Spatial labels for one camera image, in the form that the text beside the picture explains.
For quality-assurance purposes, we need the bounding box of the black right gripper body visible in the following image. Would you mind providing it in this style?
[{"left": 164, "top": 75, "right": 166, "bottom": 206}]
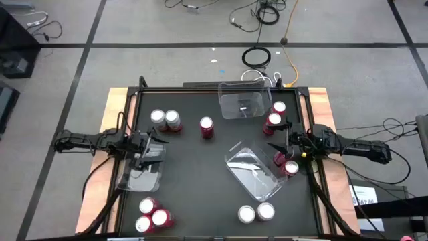
[{"left": 284, "top": 128, "right": 318, "bottom": 159}]

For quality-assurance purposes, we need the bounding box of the black equipment box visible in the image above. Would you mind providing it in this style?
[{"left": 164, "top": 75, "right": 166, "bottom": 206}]
[{"left": 347, "top": 179, "right": 411, "bottom": 235}]

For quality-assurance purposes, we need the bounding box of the red Coca-Cola can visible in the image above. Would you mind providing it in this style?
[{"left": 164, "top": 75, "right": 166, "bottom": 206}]
[
  {"left": 138, "top": 197, "right": 161, "bottom": 216},
  {"left": 272, "top": 150, "right": 290, "bottom": 167},
  {"left": 199, "top": 116, "right": 215, "bottom": 140},
  {"left": 280, "top": 159, "right": 300, "bottom": 177}
]

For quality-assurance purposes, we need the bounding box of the orange extension cable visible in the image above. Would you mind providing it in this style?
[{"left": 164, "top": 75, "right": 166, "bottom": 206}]
[{"left": 280, "top": 0, "right": 300, "bottom": 88}]

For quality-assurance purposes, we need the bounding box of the clear plastic bin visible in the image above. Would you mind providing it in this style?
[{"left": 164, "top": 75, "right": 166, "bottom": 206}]
[
  {"left": 115, "top": 142, "right": 167, "bottom": 193},
  {"left": 217, "top": 81, "right": 274, "bottom": 121},
  {"left": 224, "top": 140, "right": 288, "bottom": 202}
]

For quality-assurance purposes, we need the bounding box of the black aluminium table frame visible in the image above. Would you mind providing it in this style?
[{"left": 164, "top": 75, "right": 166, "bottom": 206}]
[{"left": 80, "top": 75, "right": 360, "bottom": 241}]

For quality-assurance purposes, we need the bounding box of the white cable with plug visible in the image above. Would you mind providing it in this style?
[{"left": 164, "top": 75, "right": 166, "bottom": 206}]
[{"left": 11, "top": 11, "right": 49, "bottom": 28}]

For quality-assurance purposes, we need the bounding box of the dark grey case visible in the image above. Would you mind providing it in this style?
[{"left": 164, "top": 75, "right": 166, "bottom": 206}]
[
  {"left": 0, "top": 82, "right": 21, "bottom": 135},
  {"left": 1, "top": 50, "right": 37, "bottom": 80}
]

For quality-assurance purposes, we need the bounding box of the grey post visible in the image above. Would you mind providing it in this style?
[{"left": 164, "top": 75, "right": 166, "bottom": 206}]
[{"left": 415, "top": 114, "right": 428, "bottom": 158}]

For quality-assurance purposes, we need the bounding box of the black bar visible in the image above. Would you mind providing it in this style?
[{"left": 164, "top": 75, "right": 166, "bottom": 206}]
[{"left": 354, "top": 195, "right": 428, "bottom": 219}]

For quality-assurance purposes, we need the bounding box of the silver red sparkling water can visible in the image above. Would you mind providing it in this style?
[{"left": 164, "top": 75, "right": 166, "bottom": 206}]
[
  {"left": 256, "top": 202, "right": 276, "bottom": 222},
  {"left": 165, "top": 109, "right": 184, "bottom": 133},
  {"left": 150, "top": 108, "right": 168, "bottom": 132},
  {"left": 237, "top": 204, "right": 257, "bottom": 224}
]

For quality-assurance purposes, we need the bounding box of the thin black cable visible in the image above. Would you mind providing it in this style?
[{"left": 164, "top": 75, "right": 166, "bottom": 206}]
[{"left": 26, "top": 20, "right": 64, "bottom": 42}]

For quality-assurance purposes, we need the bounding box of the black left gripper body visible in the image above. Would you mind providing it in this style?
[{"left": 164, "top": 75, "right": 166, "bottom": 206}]
[{"left": 128, "top": 130, "right": 153, "bottom": 169}]

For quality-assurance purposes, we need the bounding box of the red Fanta can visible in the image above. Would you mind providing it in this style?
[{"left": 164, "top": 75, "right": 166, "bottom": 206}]
[
  {"left": 134, "top": 216, "right": 156, "bottom": 234},
  {"left": 270, "top": 100, "right": 288, "bottom": 116},
  {"left": 262, "top": 112, "right": 282, "bottom": 137},
  {"left": 152, "top": 208, "right": 175, "bottom": 228}
]

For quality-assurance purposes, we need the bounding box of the coiled black cable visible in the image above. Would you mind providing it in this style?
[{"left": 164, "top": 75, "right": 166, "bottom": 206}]
[
  {"left": 241, "top": 46, "right": 272, "bottom": 70},
  {"left": 255, "top": 3, "right": 280, "bottom": 26}
]

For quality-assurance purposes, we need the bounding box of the black cable with connector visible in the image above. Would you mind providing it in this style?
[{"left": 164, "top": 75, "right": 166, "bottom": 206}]
[{"left": 229, "top": 0, "right": 265, "bottom": 34}]

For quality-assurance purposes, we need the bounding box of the black cabinet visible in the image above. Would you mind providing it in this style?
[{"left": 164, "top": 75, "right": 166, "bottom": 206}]
[{"left": 0, "top": 6, "right": 41, "bottom": 51}]

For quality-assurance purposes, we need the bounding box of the white paper label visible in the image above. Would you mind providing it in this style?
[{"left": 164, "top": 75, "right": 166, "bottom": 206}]
[{"left": 349, "top": 185, "right": 379, "bottom": 206}]

